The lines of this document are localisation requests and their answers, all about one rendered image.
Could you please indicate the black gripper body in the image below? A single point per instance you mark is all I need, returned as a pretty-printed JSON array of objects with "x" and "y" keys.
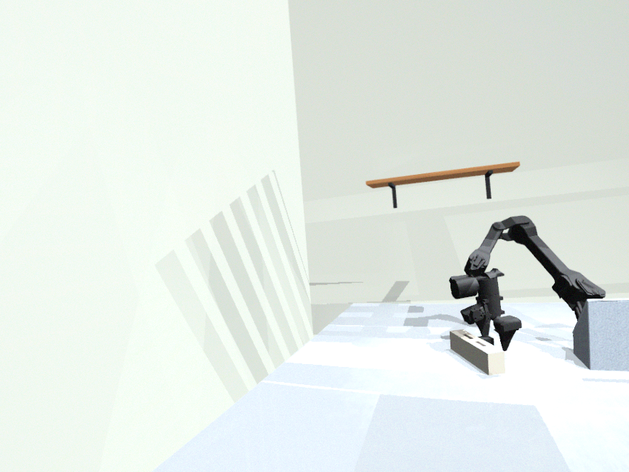
[{"x": 501, "y": 323}]

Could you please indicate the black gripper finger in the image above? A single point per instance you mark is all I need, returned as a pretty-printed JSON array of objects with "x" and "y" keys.
[
  {"x": 505, "y": 338},
  {"x": 484, "y": 326}
]

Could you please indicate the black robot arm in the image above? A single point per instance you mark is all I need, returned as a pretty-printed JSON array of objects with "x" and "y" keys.
[{"x": 571, "y": 286}]

